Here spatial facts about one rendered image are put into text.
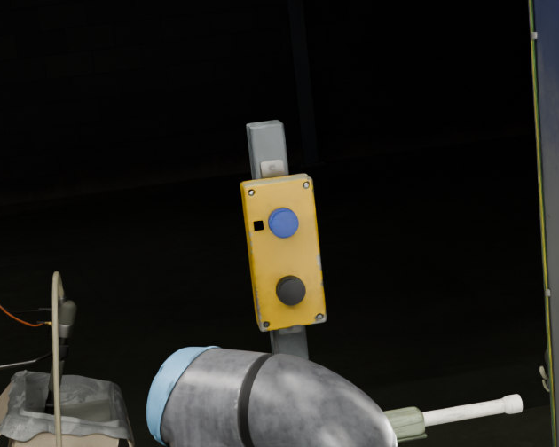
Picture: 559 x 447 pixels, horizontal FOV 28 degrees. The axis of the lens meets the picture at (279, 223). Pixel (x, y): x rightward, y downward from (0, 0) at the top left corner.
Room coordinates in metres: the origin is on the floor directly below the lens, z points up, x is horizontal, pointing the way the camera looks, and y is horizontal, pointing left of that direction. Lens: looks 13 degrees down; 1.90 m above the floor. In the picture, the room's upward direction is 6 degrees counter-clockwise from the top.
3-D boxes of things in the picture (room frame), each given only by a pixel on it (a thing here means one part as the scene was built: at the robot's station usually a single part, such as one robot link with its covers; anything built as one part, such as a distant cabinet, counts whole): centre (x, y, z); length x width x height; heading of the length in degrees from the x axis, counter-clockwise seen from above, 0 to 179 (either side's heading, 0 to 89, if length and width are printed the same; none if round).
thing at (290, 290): (1.84, -0.01, 1.36); 0.05 x 0.02 x 0.05; 98
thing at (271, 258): (1.87, 0.00, 1.42); 0.12 x 0.06 x 0.26; 98
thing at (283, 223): (1.84, -0.01, 1.48); 0.05 x 0.02 x 0.05; 98
